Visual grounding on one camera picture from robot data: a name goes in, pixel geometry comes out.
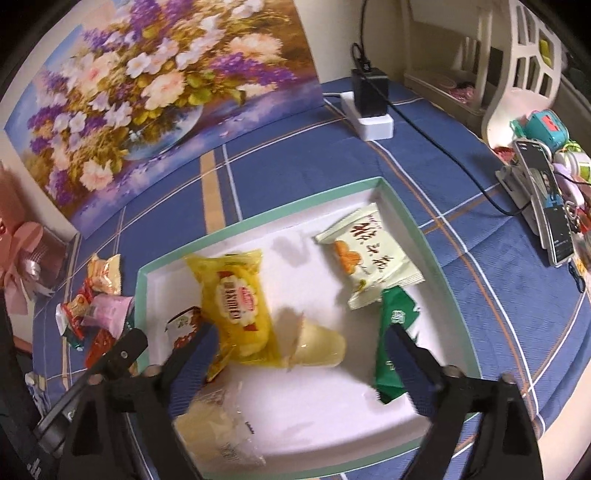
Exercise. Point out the white chair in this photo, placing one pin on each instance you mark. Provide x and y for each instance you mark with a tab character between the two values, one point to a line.
508	106

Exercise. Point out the blue plaid tablecloth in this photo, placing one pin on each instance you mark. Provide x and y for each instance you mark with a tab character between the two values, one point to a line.
485	258

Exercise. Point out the teal toy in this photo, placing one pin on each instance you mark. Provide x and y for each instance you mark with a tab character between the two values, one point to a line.
540	129

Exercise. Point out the yellow cake packet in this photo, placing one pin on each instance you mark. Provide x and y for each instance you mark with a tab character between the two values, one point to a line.
240	300

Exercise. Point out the pink snack packet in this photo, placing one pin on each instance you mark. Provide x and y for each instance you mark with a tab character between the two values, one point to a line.
111	309

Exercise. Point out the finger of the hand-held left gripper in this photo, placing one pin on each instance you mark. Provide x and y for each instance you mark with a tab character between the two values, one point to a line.
124	353

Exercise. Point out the white phone stand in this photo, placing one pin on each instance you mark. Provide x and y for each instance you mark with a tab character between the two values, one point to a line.
512	182

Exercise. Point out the cream packet with orange print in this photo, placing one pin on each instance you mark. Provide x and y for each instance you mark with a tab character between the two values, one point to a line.
369	258

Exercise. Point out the beige snack packet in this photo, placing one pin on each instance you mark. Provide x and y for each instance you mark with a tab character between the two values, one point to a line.
105	274

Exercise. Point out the pink paper bouquet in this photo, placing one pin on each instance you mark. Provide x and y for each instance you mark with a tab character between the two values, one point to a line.
23	244

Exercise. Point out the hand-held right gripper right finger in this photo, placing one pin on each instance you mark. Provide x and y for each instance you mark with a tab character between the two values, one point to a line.
413	374

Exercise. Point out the crumpled blue white wrapper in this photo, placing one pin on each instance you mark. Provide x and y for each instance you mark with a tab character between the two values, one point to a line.
37	387

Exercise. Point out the clear round pastry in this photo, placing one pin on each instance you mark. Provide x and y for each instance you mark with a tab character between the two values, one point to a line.
217	424

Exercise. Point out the colourful toy pile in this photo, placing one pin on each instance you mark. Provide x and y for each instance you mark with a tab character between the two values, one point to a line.
577	175

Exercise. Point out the black charger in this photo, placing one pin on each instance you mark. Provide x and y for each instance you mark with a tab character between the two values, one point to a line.
369	92

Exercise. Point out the clear vase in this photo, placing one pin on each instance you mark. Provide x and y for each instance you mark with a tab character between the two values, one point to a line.
60	258

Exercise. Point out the smartphone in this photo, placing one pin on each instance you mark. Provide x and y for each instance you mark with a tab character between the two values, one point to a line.
547	207

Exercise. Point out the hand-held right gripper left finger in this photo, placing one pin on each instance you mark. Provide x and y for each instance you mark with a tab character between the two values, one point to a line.
194	369

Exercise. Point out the green and white snack packet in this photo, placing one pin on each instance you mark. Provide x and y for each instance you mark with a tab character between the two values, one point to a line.
74	339

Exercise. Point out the red twisted snack packet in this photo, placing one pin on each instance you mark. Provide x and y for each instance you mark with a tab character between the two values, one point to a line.
76	307

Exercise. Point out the pale jelly cup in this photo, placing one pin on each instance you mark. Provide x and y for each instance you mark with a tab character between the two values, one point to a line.
323	346

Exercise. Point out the flower painting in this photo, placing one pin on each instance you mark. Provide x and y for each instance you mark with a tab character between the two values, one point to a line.
138	92

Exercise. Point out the dark green snack packet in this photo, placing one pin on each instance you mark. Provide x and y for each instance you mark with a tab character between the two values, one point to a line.
392	314

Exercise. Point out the white power strip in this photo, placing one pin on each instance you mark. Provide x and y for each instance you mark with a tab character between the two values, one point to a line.
376	129

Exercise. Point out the white tray with green rim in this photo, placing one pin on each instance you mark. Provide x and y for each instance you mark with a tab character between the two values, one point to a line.
323	406

